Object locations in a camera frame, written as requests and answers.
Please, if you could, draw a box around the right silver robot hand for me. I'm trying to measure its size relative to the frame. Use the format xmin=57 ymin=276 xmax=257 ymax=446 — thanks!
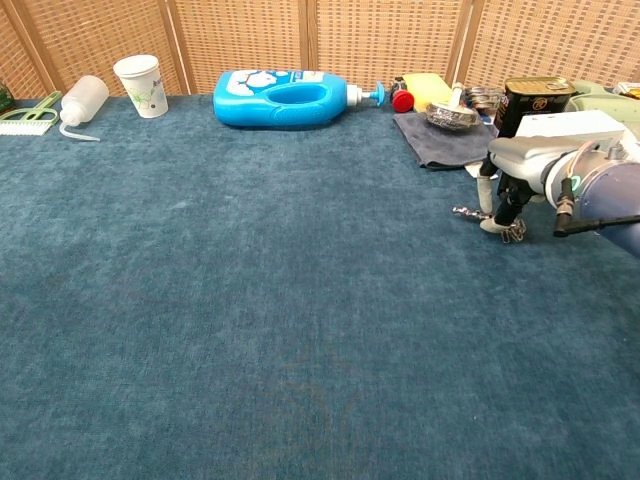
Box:
xmin=478 ymin=134 xmax=591 ymax=234

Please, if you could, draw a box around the silver metal ball chain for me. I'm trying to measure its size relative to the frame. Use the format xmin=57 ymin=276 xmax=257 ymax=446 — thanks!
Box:
xmin=452 ymin=205 xmax=524 ymax=235

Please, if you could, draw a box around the green hand brush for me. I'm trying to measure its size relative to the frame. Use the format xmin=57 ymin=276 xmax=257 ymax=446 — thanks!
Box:
xmin=0 ymin=91 xmax=64 ymax=136

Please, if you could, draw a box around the black gold meat tin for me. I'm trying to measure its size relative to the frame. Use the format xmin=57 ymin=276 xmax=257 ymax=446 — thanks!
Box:
xmin=496 ymin=76 xmax=577 ymax=141

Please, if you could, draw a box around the plain white carton box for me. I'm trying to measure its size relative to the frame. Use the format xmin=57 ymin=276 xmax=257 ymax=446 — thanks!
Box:
xmin=514 ymin=109 xmax=626 ymax=151

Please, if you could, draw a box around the grey folded cloth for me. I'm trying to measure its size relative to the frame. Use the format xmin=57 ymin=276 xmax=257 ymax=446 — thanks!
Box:
xmin=392 ymin=110 xmax=501 ymax=179

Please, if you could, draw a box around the silver round metal object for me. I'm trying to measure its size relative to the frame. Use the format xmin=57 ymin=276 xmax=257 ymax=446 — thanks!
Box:
xmin=424 ymin=99 xmax=480 ymax=130

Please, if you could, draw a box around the green dustpan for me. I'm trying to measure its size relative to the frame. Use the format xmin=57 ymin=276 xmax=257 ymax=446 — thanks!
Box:
xmin=564 ymin=79 xmax=640 ymax=126

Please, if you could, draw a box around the yellow sponge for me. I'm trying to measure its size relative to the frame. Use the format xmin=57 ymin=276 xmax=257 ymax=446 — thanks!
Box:
xmin=402 ymin=73 xmax=454 ymax=112

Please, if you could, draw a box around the red capped small item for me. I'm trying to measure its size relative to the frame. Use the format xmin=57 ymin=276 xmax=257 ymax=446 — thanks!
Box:
xmin=391 ymin=77 xmax=416 ymax=114

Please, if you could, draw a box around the blue detergent pump bottle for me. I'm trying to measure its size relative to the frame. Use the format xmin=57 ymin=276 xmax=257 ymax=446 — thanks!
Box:
xmin=212 ymin=69 xmax=386 ymax=131

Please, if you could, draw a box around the woven rattan folding screen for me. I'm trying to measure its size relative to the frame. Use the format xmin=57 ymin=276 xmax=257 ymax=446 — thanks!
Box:
xmin=0 ymin=0 xmax=640 ymax=101

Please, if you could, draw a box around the blue table cloth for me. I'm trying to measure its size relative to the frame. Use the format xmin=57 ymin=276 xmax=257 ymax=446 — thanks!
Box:
xmin=0 ymin=94 xmax=640 ymax=480

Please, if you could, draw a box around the white paper cup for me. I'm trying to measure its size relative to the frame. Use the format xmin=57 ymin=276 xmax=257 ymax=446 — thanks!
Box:
xmin=112 ymin=54 xmax=170 ymax=119

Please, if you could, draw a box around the translucent squeeze wash bottle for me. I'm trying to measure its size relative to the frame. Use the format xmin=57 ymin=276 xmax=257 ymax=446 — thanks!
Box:
xmin=58 ymin=74 xmax=110 ymax=143

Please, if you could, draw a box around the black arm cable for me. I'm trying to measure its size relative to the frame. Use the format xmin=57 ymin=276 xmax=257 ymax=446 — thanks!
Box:
xmin=552 ymin=177 xmax=640 ymax=239

